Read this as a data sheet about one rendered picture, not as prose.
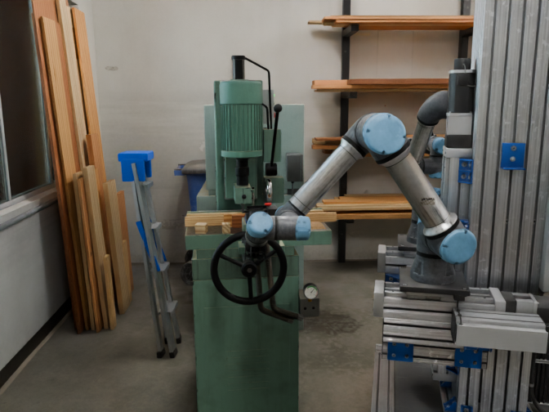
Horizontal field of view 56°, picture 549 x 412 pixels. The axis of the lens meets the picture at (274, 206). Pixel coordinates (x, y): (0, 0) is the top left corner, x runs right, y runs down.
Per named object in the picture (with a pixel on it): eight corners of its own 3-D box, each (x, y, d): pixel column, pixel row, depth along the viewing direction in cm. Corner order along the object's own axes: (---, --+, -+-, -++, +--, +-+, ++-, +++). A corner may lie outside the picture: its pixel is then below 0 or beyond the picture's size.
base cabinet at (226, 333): (197, 436, 224) (190, 280, 210) (199, 369, 281) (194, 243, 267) (299, 428, 230) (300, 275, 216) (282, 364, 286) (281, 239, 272)
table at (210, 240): (183, 257, 199) (182, 241, 198) (187, 237, 229) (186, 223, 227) (337, 250, 206) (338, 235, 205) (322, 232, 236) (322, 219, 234)
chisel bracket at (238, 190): (235, 208, 219) (234, 187, 217) (234, 201, 233) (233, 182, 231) (252, 207, 220) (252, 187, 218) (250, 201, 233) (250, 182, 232)
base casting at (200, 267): (191, 280, 211) (190, 259, 209) (195, 243, 267) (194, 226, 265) (300, 275, 216) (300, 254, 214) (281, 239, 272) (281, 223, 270)
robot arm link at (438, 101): (426, 104, 208) (399, 181, 248) (453, 104, 208) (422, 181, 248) (420, 84, 215) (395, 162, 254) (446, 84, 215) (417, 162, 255)
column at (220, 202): (216, 237, 244) (212, 79, 230) (216, 226, 266) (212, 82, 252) (264, 235, 247) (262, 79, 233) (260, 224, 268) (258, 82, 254)
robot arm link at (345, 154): (363, 105, 172) (265, 212, 176) (372, 105, 161) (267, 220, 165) (388, 128, 174) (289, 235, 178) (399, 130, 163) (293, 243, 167)
